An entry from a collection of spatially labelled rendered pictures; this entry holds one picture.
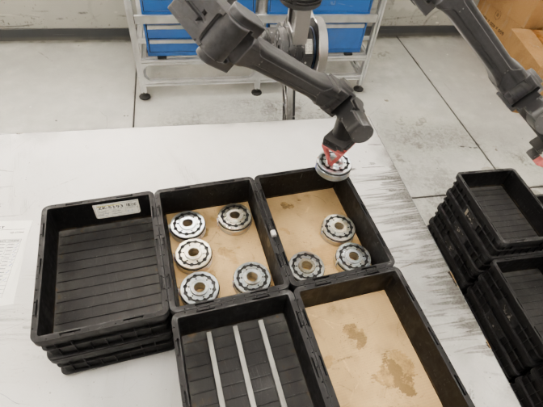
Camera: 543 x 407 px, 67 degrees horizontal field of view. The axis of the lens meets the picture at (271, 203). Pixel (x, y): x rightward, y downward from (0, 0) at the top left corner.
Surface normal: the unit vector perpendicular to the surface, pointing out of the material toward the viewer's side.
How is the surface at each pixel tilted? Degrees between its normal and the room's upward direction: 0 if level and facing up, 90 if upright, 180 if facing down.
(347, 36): 90
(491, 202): 0
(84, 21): 90
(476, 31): 88
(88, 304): 0
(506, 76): 88
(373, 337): 0
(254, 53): 102
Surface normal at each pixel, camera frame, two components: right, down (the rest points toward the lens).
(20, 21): 0.18, 0.76
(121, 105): 0.08, -0.65
